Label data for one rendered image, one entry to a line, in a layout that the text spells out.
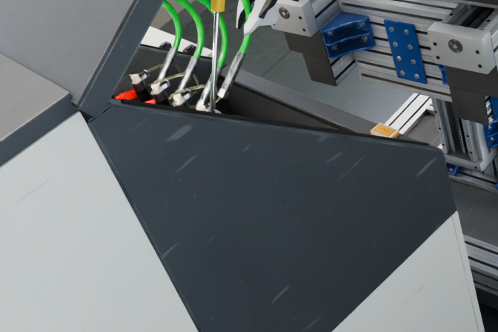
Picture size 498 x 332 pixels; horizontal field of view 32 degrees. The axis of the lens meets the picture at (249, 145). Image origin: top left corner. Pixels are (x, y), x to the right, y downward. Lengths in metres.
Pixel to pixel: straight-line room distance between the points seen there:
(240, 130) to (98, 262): 0.28
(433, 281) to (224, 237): 0.59
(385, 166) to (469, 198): 1.11
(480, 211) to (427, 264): 0.85
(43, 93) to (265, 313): 0.57
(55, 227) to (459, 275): 0.97
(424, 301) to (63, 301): 0.83
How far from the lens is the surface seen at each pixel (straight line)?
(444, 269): 1.80
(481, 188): 2.64
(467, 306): 1.94
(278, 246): 1.41
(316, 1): 2.17
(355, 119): 1.78
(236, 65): 1.69
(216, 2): 1.22
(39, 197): 1.12
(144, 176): 1.19
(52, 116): 1.09
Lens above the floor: 2.01
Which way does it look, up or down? 36 degrees down
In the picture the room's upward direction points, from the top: 22 degrees counter-clockwise
